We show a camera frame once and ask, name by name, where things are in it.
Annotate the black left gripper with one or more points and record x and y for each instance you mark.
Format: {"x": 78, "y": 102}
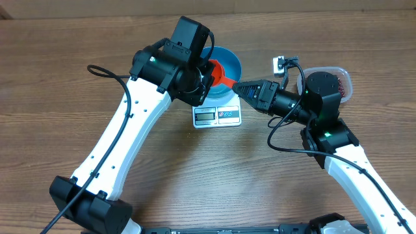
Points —
{"x": 199, "y": 99}

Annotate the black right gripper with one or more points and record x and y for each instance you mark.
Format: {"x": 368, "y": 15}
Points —
{"x": 264, "y": 101}

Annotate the red measuring scoop blue handle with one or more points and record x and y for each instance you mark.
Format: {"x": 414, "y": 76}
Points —
{"x": 227, "y": 80}

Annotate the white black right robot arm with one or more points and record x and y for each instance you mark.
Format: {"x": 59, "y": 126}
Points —
{"x": 327, "y": 139}

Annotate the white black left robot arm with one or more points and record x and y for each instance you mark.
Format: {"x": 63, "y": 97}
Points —
{"x": 171, "y": 69}

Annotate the white digital kitchen scale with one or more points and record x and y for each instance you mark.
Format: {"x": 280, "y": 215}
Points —
{"x": 221, "y": 108}

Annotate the teal plastic bowl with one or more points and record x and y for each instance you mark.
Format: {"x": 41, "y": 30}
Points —
{"x": 228, "y": 67}

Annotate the red adzuki beans in container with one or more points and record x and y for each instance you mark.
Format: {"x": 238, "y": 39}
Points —
{"x": 341, "y": 88}

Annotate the clear plastic food container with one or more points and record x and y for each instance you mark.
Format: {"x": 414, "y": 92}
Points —
{"x": 345, "y": 83}

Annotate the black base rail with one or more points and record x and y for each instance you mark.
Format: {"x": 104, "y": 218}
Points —
{"x": 329, "y": 223}

